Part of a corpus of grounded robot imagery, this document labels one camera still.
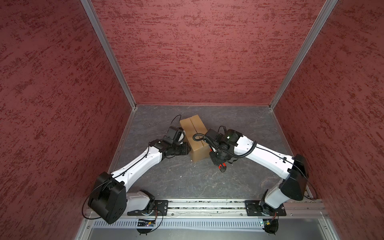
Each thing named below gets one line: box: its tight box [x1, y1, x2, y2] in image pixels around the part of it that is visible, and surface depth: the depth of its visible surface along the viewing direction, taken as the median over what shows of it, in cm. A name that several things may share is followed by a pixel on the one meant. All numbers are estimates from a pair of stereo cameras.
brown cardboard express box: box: [179, 114, 211, 162], surface depth 89 cm
